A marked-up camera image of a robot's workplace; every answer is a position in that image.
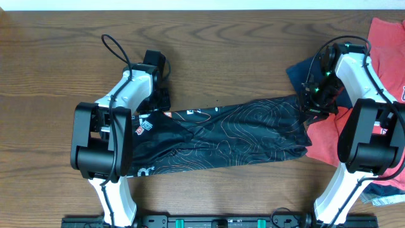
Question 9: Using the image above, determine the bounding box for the black orange-patterned jersey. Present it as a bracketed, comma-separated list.
[128, 96, 311, 177]

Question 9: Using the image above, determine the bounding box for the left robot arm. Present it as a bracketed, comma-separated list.
[70, 61, 165, 227]

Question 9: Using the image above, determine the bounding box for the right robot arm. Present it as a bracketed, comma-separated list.
[299, 39, 404, 227]

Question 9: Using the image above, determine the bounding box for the navy blue garment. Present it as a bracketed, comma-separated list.
[286, 56, 354, 110]

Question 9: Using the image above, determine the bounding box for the red t-shirt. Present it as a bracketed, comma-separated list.
[305, 17, 405, 191]

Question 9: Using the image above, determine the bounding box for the grey white garment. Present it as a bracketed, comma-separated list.
[359, 183, 404, 206]

